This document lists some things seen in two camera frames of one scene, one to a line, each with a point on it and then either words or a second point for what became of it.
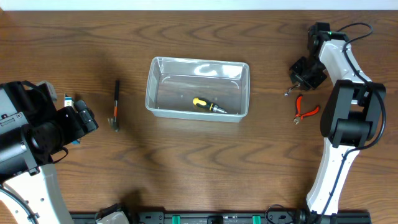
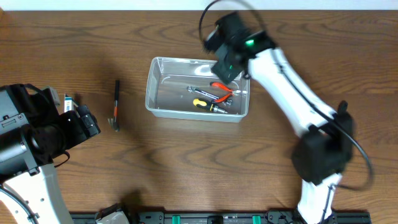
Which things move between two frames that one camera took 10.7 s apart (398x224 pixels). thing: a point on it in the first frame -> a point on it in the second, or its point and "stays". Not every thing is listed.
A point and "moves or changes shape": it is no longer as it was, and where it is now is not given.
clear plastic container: (198, 89) stays
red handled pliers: (298, 116) moves or changes shape
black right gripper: (310, 73) -> (226, 69)
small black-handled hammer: (114, 124) stays
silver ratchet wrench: (286, 93) moves or changes shape
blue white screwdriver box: (68, 102) stays
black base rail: (231, 218) stays
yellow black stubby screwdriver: (203, 102) stays
